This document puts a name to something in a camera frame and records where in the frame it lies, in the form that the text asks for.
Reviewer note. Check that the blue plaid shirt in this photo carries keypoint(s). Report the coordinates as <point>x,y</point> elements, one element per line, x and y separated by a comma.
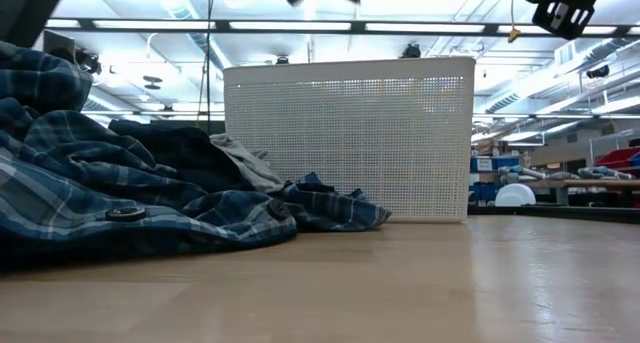
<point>75,203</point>

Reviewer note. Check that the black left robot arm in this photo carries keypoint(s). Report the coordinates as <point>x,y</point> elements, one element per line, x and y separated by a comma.
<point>25,8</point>

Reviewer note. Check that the black ceiling device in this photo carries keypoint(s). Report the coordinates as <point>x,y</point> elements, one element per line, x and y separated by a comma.
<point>410,51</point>

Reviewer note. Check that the white perforated plastic basket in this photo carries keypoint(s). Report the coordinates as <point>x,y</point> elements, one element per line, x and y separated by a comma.
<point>350,143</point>

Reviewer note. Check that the red storage bin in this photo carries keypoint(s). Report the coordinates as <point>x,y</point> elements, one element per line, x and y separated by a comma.
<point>617,158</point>

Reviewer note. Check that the large blue storage bin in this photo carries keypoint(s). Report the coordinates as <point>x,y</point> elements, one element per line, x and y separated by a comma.
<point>500,164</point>

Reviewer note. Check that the rolled grey-blue cloth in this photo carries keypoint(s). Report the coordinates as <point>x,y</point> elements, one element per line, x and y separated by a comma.
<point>520,174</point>
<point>602,173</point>

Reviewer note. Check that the wooden background table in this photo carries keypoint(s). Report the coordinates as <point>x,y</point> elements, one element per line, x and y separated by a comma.
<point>590,184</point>

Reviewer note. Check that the white round object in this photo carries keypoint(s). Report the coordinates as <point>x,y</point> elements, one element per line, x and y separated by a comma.
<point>515,195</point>

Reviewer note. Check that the dark patterned garment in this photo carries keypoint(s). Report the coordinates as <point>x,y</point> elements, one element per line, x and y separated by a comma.
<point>190,158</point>

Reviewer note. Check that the small blue storage bin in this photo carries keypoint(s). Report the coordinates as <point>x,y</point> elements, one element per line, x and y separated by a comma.
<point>482,191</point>

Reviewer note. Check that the black background device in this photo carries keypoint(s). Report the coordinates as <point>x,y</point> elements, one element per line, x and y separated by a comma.
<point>89,62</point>

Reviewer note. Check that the grey background monitor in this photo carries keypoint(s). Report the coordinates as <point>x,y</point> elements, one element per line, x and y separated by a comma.
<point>59,45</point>

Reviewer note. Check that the black overhead frame bar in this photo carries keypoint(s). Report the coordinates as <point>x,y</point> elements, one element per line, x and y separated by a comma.
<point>300,26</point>

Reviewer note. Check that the black ceiling camera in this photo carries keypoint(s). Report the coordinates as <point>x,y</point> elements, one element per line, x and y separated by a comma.
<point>597,72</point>

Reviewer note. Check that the black table frame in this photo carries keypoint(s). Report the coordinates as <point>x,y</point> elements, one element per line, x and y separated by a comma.
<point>550,214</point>

